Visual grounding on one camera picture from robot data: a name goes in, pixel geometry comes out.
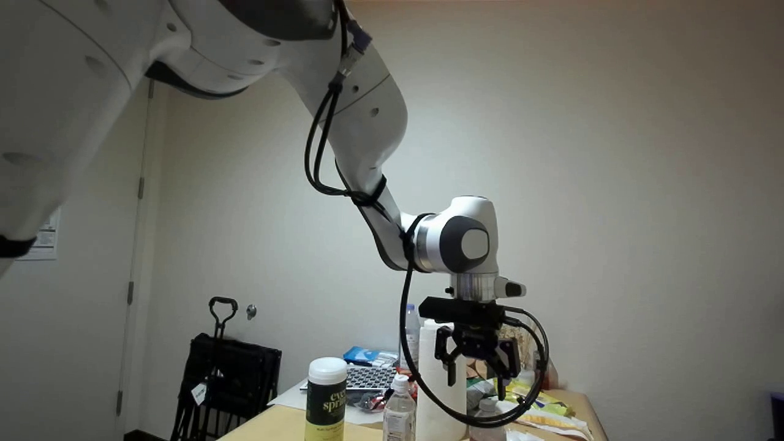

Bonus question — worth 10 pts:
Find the yellow wet wipes pack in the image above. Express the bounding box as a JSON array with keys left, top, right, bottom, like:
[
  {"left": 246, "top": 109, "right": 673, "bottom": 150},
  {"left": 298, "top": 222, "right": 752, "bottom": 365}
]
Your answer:
[{"left": 505, "top": 381, "right": 574, "bottom": 419}]

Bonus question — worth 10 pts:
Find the white bag gold trim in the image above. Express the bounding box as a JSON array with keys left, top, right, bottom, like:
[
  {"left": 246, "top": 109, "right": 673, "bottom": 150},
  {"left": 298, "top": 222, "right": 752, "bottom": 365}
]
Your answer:
[{"left": 522, "top": 401, "right": 592, "bottom": 441}]

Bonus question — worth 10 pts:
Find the white door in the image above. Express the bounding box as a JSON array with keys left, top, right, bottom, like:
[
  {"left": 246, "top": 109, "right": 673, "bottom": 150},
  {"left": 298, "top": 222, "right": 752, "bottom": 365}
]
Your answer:
[{"left": 0, "top": 75, "right": 155, "bottom": 441}]

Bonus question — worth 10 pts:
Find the blue snack bag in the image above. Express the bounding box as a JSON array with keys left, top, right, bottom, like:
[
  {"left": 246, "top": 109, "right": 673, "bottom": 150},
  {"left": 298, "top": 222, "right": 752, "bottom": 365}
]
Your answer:
[{"left": 340, "top": 342, "right": 385, "bottom": 366}]

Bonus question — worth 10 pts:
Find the dark purple furniture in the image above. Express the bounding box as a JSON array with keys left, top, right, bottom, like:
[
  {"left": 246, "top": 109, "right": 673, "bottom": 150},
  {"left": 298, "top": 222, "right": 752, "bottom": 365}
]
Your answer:
[{"left": 766, "top": 388, "right": 784, "bottom": 441}]

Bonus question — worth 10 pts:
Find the black white patterned pouch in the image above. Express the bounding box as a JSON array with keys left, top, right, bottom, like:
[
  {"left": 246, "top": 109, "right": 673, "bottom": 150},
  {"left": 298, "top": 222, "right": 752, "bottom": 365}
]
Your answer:
[{"left": 345, "top": 363, "right": 400, "bottom": 393}]

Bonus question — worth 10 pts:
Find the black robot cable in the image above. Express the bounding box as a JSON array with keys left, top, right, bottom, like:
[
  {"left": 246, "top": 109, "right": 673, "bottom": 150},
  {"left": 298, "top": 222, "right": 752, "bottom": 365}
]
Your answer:
[{"left": 301, "top": 0, "right": 552, "bottom": 429}]

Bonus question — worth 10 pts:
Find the white paper towel roll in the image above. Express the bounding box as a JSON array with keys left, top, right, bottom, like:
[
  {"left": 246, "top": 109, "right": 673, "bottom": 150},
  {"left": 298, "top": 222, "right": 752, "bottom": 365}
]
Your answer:
[{"left": 413, "top": 316, "right": 473, "bottom": 441}]

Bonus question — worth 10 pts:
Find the white lid canister yellow label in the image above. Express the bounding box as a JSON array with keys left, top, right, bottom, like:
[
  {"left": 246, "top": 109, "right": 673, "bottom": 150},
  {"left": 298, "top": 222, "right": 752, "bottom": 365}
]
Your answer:
[{"left": 301, "top": 355, "right": 351, "bottom": 441}]

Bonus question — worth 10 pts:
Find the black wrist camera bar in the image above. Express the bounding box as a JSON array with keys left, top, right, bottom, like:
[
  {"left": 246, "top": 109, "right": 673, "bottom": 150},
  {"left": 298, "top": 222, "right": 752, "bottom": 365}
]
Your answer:
[{"left": 417, "top": 294, "right": 500, "bottom": 324}]

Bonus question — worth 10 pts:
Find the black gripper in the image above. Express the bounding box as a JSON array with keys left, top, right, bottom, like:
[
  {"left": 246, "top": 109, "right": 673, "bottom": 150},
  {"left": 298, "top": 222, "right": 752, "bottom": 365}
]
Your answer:
[{"left": 434, "top": 314, "right": 524, "bottom": 387}]

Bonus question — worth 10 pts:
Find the black crate cart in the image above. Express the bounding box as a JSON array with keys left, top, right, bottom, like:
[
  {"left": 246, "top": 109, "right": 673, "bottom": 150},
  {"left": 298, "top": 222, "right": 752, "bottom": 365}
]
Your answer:
[{"left": 170, "top": 294, "right": 285, "bottom": 441}]

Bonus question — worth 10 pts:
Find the white paper door sign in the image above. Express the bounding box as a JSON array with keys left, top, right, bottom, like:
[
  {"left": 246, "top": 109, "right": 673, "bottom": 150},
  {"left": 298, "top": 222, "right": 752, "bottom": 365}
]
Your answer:
[{"left": 15, "top": 206, "right": 64, "bottom": 265}]

